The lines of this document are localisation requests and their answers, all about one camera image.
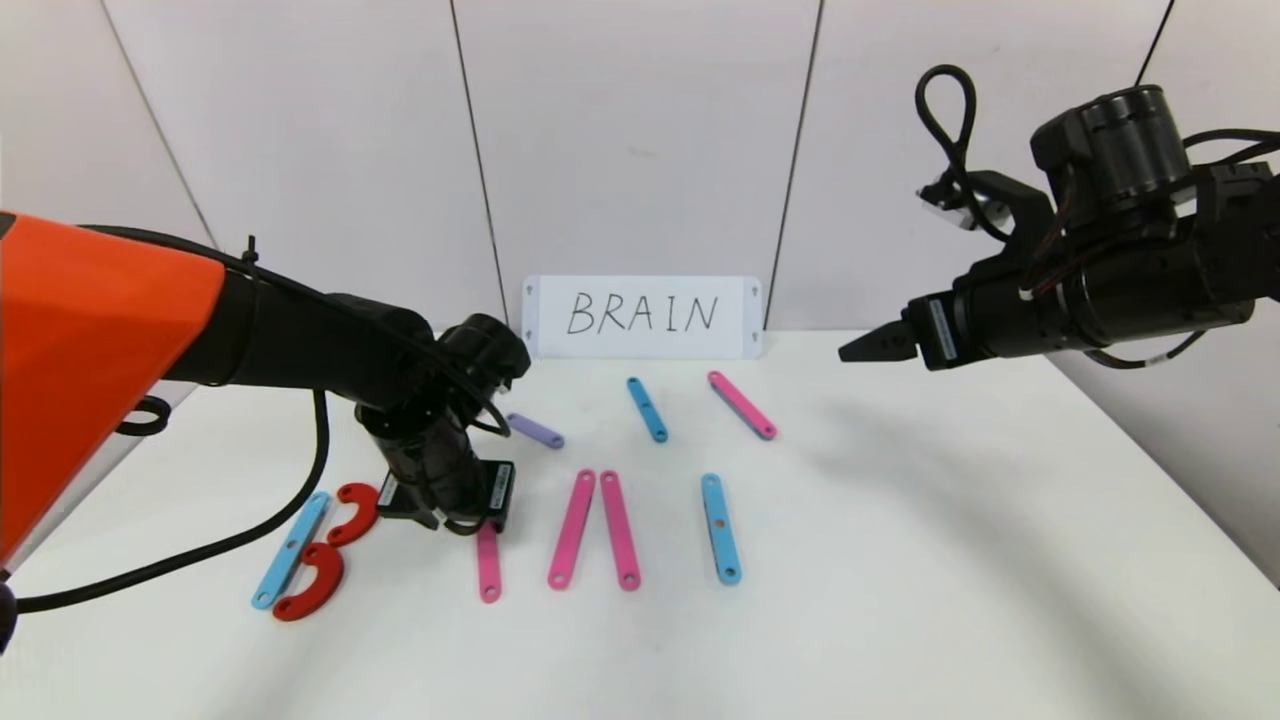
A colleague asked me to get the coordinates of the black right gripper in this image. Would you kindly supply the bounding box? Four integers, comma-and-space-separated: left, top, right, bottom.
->
837, 273, 1064, 372

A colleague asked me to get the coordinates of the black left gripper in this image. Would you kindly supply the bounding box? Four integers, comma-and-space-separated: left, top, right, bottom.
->
372, 417, 517, 534

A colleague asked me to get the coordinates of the long pink bar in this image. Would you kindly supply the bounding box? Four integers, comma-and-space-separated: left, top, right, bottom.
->
547, 469, 597, 590
600, 470, 642, 591
477, 522, 502, 604

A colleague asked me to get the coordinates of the white sign reading BRAIN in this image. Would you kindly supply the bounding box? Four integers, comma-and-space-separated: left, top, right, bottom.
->
522, 275, 764, 359

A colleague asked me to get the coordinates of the short purple bar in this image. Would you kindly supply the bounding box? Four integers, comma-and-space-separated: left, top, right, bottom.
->
507, 412, 566, 450

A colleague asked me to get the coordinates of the red C-shaped piece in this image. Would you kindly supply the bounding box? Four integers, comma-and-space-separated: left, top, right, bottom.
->
272, 543, 345, 622
327, 483, 382, 547

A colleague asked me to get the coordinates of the pink bar on blue bar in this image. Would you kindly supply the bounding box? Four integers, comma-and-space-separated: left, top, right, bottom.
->
707, 371, 778, 441

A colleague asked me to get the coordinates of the short blue bar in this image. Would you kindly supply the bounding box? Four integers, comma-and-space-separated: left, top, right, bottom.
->
627, 377, 669, 443

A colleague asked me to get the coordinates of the long blue bar orange underside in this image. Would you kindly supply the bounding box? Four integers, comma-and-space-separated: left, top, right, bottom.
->
701, 473, 743, 586
250, 490, 331, 611

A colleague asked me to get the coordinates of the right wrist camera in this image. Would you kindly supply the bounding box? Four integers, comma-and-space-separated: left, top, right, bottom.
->
918, 175, 1011, 231

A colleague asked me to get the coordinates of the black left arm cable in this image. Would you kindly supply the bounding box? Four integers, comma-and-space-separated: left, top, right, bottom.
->
15, 388, 331, 613

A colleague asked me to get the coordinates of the black looped right arm cable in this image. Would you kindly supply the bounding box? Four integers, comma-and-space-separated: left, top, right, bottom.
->
915, 65, 1011, 241

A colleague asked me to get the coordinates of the thick black cable loop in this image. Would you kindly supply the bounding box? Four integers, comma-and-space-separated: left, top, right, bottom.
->
115, 395, 171, 438

